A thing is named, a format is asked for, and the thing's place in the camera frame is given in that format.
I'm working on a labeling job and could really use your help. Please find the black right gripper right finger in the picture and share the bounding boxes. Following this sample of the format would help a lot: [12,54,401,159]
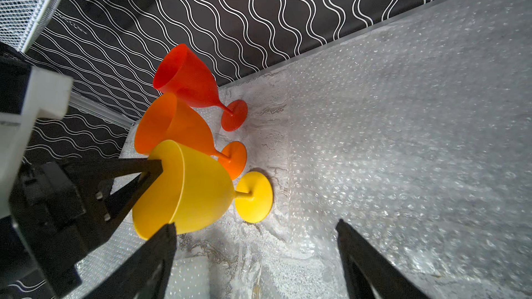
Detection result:
[335,220,428,298]

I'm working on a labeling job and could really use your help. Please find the orange plastic wine glass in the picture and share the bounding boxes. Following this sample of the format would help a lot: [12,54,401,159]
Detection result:
[134,94,247,180]

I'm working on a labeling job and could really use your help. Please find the bubble yellow glass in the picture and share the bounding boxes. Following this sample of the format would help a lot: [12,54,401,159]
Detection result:
[289,0,531,298]

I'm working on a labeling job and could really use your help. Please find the red plastic wine glass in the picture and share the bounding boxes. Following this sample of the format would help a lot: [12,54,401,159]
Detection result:
[152,44,248,132]

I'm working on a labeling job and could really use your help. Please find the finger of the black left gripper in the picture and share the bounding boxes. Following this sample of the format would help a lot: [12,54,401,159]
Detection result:
[95,170,162,237]
[62,159,163,183]

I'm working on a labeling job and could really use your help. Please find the yellow plastic wine glass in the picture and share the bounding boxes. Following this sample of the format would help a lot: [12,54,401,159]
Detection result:
[132,140,274,240]

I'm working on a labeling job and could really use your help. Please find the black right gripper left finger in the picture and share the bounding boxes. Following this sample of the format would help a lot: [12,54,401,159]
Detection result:
[86,224,177,298]

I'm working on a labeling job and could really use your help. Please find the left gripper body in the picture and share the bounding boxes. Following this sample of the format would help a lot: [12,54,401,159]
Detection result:
[1,161,104,298]

